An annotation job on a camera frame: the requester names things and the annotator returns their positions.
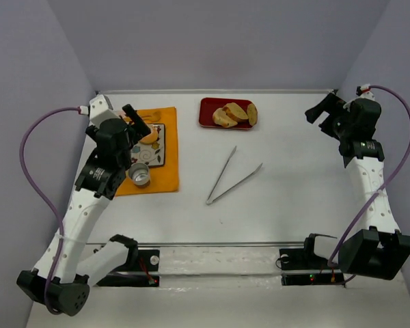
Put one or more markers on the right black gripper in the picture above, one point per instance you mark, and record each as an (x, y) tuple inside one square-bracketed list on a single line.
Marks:
[(326, 111)]

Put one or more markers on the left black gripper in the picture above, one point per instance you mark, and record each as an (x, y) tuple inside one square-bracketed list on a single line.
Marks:
[(137, 118)]

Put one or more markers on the bread slice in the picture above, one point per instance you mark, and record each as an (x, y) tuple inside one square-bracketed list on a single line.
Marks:
[(222, 119), (152, 137), (235, 112), (252, 114)]

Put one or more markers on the metal tongs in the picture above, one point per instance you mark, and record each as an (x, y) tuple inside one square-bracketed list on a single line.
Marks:
[(234, 173)]

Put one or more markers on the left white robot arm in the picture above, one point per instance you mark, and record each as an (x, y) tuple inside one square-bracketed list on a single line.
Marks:
[(60, 280)]

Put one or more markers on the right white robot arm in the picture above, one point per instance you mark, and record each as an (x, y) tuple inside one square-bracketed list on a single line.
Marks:
[(372, 245)]

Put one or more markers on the floral square plate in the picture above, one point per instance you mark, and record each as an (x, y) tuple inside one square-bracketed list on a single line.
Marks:
[(152, 154)]

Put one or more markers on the small metal cup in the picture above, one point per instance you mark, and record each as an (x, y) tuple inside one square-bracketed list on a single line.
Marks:
[(139, 174)]

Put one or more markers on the orange cloth mat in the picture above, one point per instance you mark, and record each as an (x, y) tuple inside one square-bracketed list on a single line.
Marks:
[(162, 179)]

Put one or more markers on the red rectangular tray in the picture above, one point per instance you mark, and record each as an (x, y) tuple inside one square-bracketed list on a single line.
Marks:
[(209, 105)]

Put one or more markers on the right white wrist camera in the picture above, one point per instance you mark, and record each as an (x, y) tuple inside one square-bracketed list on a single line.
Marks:
[(364, 91)]

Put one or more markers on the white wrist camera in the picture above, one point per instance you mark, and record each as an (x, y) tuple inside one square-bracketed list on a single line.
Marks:
[(364, 91), (100, 110)]

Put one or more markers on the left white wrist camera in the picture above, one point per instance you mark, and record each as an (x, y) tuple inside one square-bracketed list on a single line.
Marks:
[(100, 110)]

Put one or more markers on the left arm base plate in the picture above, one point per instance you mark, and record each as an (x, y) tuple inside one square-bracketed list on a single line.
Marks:
[(141, 271)]

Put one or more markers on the metal table rail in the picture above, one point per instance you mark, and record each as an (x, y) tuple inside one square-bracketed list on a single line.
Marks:
[(225, 244)]

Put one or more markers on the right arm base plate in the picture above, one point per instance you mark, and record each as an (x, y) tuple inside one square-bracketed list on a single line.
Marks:
[(300, 266)]

